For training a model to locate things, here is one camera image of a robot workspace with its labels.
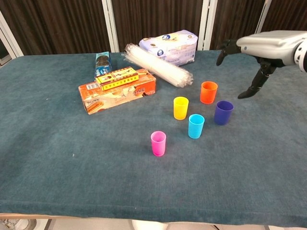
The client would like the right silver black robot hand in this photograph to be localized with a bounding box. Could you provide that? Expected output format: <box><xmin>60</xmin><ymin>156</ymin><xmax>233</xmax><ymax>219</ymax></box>
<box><xmin>216</xmin><ymin>30</ymin><xmax>307</xmax><ymax>99</ymax></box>

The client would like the purple plastic cup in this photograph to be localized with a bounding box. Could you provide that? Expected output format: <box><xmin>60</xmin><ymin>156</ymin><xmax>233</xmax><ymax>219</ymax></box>
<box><xmin>213</xmin><ymin>100</ymin><xmax>235</xmax><ymax>126</ymax></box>

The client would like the dark brown slatted panel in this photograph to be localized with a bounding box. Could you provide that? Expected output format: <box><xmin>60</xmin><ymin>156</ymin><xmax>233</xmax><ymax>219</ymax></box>
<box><xmin>0</xmin><ymin>0</ymin><xmax>111</xmax><ymax>57</ymax></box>
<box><xmin>261</xmin><ymin>0</ymin><xmax>307</xmax><ymax>33</ymax></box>
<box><xmin>210</xmin><ymin>0</ymin><xmax>266</xmax><ymax>50</ymax></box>
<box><xmin>111</xmin><ymin>0</ymin><xmax>204</xmax><ymax>52</ymax></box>

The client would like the pale purple tissue pack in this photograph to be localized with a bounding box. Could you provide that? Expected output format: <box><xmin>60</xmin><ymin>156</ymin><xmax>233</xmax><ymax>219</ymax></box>
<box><xmin>139</xmin><ymin>29</ymin><xmax>199</xmax><ymax>67</ymax></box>

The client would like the clear plastic straw bundle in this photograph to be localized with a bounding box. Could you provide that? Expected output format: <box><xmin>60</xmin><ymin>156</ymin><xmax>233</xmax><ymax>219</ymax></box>
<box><xmin>121</xmin><ymin>43</ymin><xmax>194</xmax><ymax>88</ymax></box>

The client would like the blue cookie package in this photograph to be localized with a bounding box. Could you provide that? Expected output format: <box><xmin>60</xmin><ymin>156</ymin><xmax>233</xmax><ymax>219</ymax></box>
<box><xmin>94</xmin><ymin>51</ymin><xmax>113</xmax><ymax>79</ymax></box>

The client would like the blue plastic cup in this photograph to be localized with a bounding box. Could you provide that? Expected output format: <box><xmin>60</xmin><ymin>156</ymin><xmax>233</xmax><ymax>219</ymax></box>
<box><xmin>188</xmin><ymin>114</ymin><xmax>205</xmax><ymax>139</ymax></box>

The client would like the white frame post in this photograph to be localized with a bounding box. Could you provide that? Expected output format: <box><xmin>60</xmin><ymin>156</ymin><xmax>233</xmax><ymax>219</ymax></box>
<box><xmin>0</xmin><ymin>11</ymin><xmax>24</xmax><ymax>67</ymax></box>
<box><xmin>101</xmin><ymin>0</ymin><xmax>120</xmax><ymax>53</ymax></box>
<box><xmin>255</xmin><ymin>0</ymin><xmax>273</xmax><ymax>34</ymax></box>
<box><xmin>197</xmin><ymin>0</ymin><xmax>218</xmax><ymax>51</ymax></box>

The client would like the teal table cloth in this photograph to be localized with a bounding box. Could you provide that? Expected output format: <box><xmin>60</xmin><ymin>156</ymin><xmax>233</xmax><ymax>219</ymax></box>
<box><xmin>0</xmin><ymin>49</ymin><xmax>307</xmax><ymax>228</ymax></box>

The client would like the orange plastic cup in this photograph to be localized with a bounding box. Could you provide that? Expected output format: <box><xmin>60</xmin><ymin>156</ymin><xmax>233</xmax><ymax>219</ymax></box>
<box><xmin>200</xmin><ymin>81</ymin><xmax>218</xmax><ymax>105</ymax></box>

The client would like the small yellow red box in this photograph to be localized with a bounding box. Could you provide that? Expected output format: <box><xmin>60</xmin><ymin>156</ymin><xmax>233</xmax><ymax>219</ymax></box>
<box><xmin>95</xmin><ymin>66</ymin><xmax>141</xmax><ymax>92</ymax></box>

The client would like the pink plastic cup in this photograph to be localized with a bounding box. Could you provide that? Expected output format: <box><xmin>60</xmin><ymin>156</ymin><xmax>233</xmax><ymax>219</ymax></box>
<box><xmin>150</xmin><ymin>130</ymin><xmax>167</xmax><ymax>157</ymax></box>

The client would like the orange snack carton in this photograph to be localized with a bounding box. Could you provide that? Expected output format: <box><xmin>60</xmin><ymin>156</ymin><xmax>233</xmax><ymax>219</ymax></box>
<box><xmin>78</xmin><ymin>69</ymin><xmax>157</xmax><ymax>115</ymax></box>

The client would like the yellow plastic cup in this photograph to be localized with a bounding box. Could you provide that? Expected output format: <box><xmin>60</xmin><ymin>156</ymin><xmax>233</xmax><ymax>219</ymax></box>
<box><xmin>173</xmin><ymin>96</ymin><xmax>189</xmax><ymax>120</ymax></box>

